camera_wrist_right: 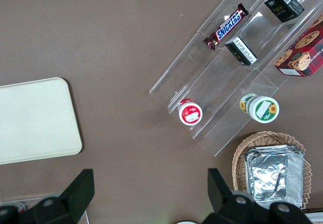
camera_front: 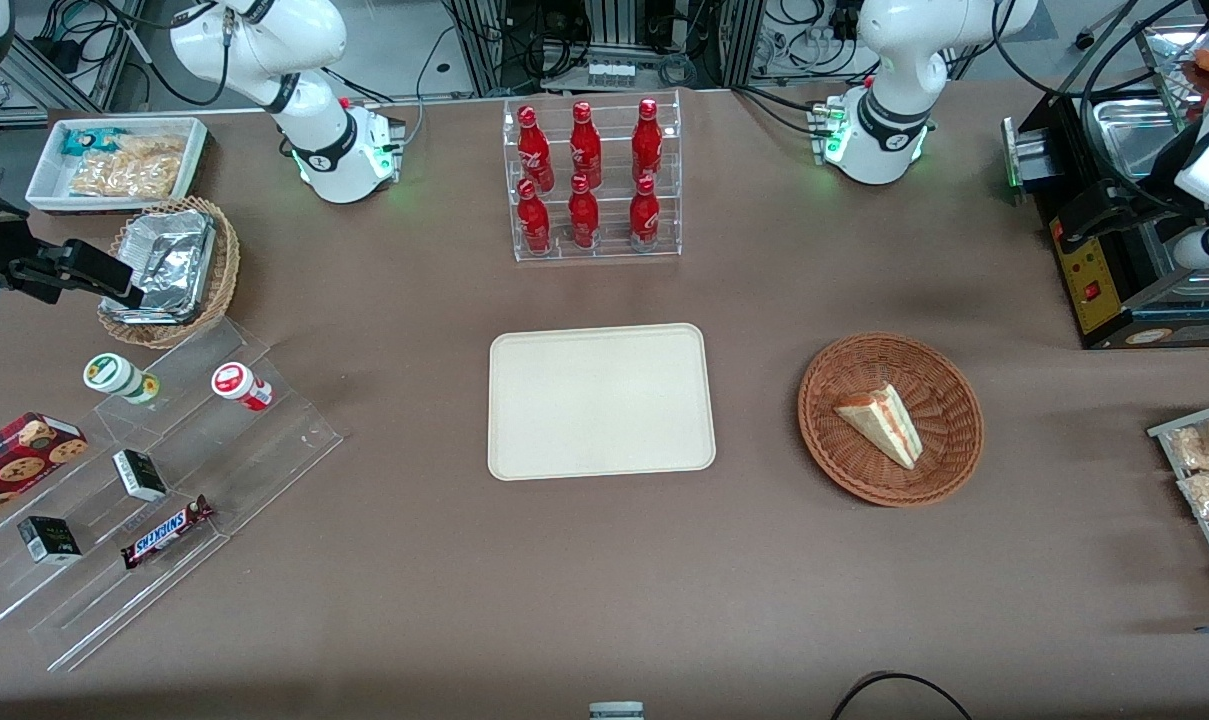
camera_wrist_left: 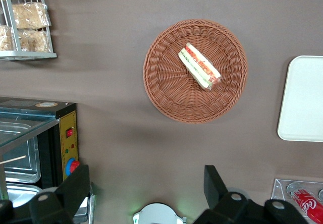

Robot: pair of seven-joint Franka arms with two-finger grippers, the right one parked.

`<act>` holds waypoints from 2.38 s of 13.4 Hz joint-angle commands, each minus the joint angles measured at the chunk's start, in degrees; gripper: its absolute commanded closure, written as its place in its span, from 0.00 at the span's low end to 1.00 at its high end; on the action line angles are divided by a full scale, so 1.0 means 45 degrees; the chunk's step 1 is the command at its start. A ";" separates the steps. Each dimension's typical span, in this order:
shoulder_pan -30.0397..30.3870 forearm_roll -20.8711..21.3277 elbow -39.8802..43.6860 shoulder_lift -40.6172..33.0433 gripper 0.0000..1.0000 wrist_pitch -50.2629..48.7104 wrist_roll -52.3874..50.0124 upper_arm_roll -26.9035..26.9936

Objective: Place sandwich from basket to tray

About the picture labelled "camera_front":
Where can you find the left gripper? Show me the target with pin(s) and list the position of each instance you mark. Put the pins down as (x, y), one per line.
(1130, 197)

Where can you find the triangular sandwich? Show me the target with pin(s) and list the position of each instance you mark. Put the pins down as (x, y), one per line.
(884, 425)

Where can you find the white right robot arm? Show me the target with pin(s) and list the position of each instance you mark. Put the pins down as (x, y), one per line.
(264, 40)

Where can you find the oval tan wicker basket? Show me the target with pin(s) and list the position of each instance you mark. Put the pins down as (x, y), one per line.
(226, 270)

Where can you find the round brown wicker basket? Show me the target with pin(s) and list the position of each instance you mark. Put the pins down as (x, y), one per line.
(844, 465)

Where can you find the beige plastic tray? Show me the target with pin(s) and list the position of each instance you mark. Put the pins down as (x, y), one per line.
(601, 402)

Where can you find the black machine yellow panel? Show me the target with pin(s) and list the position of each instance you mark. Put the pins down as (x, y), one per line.
(1089, 290)

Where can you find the silver foil container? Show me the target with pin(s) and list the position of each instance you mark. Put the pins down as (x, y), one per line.
(164, 265)

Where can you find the white rectangular bin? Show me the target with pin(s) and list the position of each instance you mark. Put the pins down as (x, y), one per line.
(49, 185)

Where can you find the green lid white cup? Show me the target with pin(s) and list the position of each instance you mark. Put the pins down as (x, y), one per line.
(114, 375)

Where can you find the clear bag of crackers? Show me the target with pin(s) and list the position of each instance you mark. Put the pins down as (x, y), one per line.
(129, 170)

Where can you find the teal snack packet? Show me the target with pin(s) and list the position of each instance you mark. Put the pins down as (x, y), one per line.
(89, 141)

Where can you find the red lid white cup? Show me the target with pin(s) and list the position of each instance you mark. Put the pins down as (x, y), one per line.
(236, 384)

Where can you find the red cookie box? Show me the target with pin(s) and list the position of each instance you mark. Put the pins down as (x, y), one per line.
(14, 465)

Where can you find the small black box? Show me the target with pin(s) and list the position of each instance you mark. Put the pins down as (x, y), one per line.
(49, 540)
(139, 475)

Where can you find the clear acrylic stepped shelf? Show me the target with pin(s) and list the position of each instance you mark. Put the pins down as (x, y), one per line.
(264, 450)

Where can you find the snickers bar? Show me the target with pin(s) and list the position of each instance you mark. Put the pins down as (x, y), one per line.
(164, 533)

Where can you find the red cola bottle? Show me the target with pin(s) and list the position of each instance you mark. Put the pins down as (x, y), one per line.
(534, 220)
(647, 145)
(644, 214)
(585, 148)
(533, 150)
(583, 216)

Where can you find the clear acrylic bottle rack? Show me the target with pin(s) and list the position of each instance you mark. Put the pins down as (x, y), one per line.
(614, 245)

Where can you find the white power strip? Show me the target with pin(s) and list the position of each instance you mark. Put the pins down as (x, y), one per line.
(610, 72)

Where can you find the small grey object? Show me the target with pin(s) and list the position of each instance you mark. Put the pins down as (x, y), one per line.
(616, 711)

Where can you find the aluminium frame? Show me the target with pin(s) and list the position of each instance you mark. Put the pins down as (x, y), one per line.
(479, 45)

